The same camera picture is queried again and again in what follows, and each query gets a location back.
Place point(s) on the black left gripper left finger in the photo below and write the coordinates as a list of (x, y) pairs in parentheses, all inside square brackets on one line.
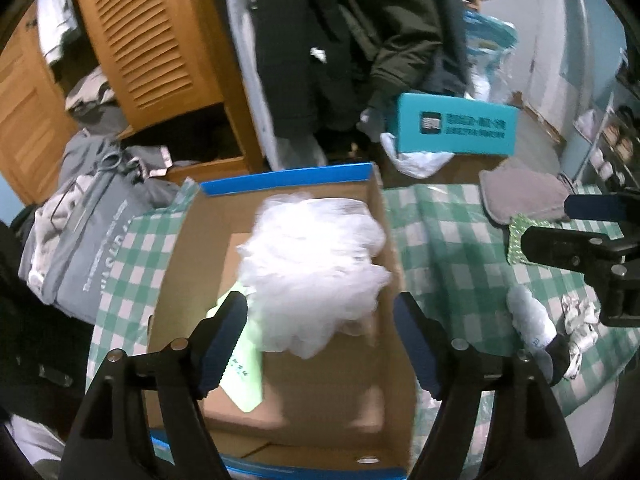
[(182, 374)]

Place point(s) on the black sock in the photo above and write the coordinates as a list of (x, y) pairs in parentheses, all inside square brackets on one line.
[(553, 360)]

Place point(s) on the dark hanging jacket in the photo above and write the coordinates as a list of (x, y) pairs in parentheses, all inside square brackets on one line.
[(324, 62)]

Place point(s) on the patterned crumpled sock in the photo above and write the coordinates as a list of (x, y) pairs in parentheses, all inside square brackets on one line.
[(580, 319)]

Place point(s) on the green knitted scrub cloth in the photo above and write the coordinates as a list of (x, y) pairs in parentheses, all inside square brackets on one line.
[(517, 227)]

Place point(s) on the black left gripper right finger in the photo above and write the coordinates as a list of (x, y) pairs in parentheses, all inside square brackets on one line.
[(453, 373)]

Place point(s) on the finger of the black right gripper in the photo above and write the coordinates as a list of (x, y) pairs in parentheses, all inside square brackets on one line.
[(611, 207), (576, 250)]

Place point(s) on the grey printed tote bag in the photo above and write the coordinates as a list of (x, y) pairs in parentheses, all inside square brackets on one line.
[(77, 232)]

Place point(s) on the white rolled sock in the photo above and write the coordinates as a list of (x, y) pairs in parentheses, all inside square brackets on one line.
[(530, 318)]

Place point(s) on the teal printed box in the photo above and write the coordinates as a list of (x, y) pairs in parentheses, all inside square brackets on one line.
[(423, 122)]

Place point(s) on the shoe rack with shoes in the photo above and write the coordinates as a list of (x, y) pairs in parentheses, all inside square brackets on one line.
[(603, 146)]

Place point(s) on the wooden louvered cabinet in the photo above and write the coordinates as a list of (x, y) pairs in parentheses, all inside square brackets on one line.
[(172, 68)]

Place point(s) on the white mesh bath pouf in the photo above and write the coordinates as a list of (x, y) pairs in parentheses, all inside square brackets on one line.
[(309, 272)]

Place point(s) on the grey fleece mitten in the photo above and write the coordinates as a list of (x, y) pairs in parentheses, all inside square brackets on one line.
[(512, 189)]

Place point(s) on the green checkered tablecloth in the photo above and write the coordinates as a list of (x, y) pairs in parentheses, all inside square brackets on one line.
[(452, 258)]

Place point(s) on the blue cardboard box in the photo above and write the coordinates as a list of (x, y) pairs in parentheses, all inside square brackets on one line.
[(319, 382)]

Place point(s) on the white plastic bag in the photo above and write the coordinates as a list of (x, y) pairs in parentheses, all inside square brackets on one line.
[(417, 165)]

